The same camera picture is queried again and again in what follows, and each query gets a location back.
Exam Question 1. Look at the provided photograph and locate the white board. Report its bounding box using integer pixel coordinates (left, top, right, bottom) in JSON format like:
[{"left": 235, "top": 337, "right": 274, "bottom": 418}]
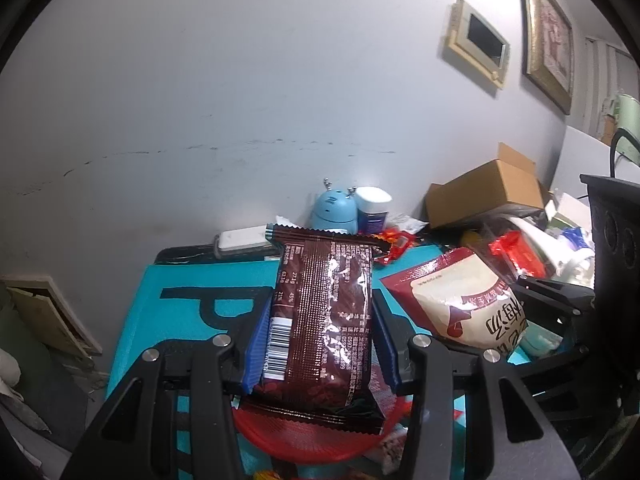
[{"left": 550, "top": 125, "right": 613, "bottom": 196}]

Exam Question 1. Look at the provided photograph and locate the large red and cream bag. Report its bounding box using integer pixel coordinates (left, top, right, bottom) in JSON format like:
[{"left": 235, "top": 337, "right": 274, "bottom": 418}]
[{"left": 381, "top": 246, "right": 538, "bottom": 352}]

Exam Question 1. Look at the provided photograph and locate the crumpled white packet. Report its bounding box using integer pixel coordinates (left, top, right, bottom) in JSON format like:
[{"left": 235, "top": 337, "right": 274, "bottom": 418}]
[{"left": 391, "top": 212, "right": 429, "bottom": 234}]

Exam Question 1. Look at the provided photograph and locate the grey cloth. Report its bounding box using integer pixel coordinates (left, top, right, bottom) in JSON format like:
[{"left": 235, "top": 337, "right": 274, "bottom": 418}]
[{"left": 0, "top": 350, "right": 51, "bottom": 433}]

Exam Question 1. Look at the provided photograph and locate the wooden board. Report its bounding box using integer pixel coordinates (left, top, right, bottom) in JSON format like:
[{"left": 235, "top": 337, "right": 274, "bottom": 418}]
[{"left": 7, "top": 275, "right": 103, "bottom": 357}]

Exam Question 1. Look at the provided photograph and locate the wall intercom panel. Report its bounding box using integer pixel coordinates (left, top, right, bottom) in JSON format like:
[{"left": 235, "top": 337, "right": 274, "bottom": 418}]
[{"left": 447, "top": 0, "right": 511, "bottom": 90}]

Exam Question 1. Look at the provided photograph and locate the cardboard box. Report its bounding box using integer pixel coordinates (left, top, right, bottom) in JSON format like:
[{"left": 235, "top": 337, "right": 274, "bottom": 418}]
[{"left": 425, "top": 142, "right": 551, "bottom": 231}]

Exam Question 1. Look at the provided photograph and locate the white cabinet door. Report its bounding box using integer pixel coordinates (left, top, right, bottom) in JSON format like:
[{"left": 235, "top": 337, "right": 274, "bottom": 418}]
[{"left": 584, "top": 35, "right": 640, "bottom": 138}]

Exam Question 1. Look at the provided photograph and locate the pale teal cup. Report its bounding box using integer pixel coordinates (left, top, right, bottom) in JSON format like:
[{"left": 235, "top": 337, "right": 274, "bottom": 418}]
[{"left": 522, "top": 320, "right": 563, "bottom": 358}]

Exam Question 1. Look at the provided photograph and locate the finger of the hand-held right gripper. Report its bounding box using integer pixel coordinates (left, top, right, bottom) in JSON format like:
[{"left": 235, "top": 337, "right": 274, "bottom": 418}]
[
  {"left": 517, "top": 342, "right": 601, "bottom": 406},
  {"left": 514, "top": 275, "right": 596, "bottom": 317}
]

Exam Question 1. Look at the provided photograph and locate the black cable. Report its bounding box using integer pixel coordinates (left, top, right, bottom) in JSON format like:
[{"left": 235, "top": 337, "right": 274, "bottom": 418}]
[{"left": 609, "top": 129, "right": 640, "bottom": 178}]

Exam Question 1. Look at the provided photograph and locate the pale green appliance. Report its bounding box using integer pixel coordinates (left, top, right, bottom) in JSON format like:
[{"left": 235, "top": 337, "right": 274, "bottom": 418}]
[{"left": 605, "top": 92, "right": 640, "bottom": 163}]

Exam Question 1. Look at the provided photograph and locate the red foil packet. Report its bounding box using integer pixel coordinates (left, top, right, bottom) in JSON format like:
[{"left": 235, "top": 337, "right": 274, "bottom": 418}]
[{"left": 489, "top": 231, "right": 548, "bottom": 281}]

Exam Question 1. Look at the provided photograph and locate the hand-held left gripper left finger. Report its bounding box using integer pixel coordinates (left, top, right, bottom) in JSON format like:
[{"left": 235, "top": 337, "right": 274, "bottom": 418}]
[{"left": 60, "top": 292, "right": 276, "bottom": 480}]

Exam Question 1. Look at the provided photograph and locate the white box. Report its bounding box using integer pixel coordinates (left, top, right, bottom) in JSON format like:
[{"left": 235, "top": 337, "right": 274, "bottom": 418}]
[{"left": 547, "top": 192, "right": 593, "bottom": 232}]

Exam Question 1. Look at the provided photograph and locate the framed picture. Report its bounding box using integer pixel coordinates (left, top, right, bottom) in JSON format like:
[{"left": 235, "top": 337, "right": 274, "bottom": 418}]
[{"left": 517, "top": 0, "right": 574, "bottom": 115}]

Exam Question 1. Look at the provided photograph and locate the red candy wrapper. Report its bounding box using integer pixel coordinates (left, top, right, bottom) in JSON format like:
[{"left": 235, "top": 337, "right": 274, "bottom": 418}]
[{"left": 375, "top": 226, "right": 418, "bottom": 266}]

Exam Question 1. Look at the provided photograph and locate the white-lid jar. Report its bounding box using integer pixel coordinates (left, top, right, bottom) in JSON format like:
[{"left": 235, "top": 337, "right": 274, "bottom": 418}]
[{"left": 356, "top": 186, "right": 392, "bottom": 235}]

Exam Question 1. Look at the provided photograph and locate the blue round humidifier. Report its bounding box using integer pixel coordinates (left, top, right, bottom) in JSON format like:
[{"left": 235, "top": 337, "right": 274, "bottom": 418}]
[{"left": 310, "top": 177, "right": 360, "bottom": 235}]

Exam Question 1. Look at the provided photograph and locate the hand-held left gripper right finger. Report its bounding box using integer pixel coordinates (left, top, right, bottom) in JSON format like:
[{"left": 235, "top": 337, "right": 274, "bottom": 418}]
[{"left": 372, "top": 290, "right": 581, "bottom": 480}]

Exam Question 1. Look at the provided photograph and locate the red plastic basket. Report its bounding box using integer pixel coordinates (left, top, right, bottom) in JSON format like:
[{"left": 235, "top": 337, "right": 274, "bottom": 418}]
[{"left": 232, "top": 395, "right": 416, "bottom": 463}]

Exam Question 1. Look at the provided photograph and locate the brown snack packet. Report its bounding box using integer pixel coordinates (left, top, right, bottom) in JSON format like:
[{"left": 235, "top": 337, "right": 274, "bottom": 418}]
[{"left": 264, "top": 224, "right": 391, "bottom": 436}]

